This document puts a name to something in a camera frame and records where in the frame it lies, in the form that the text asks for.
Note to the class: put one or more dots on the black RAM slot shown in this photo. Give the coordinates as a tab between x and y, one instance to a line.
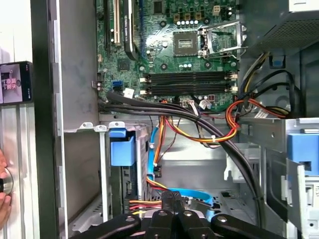
189	77
189	88

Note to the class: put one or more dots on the blue drive latch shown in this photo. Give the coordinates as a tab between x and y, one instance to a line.
299	149

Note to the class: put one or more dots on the black graphics card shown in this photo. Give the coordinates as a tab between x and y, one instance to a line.
129	30

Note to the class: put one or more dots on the hard disk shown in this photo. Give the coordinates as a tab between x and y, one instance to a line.
122	152

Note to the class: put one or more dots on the grey power supply unit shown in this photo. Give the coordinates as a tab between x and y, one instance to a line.
286	32

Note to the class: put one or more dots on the metal socket cover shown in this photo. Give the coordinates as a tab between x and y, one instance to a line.
238	35

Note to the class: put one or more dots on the white expansion slot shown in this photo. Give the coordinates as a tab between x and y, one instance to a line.
116	22

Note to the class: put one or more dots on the black object with white logo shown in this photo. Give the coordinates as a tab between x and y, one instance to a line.
15	82

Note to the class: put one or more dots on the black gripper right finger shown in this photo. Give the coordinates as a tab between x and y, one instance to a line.
192	224

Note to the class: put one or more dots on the person hand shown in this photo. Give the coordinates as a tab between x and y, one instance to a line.
5	209

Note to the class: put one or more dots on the black expansion slot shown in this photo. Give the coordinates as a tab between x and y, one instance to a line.
107	25

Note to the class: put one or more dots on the metal disk bay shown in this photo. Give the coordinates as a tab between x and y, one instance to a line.
103	161

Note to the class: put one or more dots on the small round black tool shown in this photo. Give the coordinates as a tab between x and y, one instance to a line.
7	181

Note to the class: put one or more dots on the metal locking lever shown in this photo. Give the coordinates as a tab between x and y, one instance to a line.
219	57

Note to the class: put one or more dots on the green motherboard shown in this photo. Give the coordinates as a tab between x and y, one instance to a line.
154	64

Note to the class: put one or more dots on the CPU socket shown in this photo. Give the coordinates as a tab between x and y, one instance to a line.
185	43

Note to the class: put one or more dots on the black PC case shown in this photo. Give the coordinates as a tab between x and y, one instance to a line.
42	124

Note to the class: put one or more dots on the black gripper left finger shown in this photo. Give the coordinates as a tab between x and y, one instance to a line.
159	224

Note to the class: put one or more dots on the metal optical drive cage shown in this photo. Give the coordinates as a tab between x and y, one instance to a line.
274	154

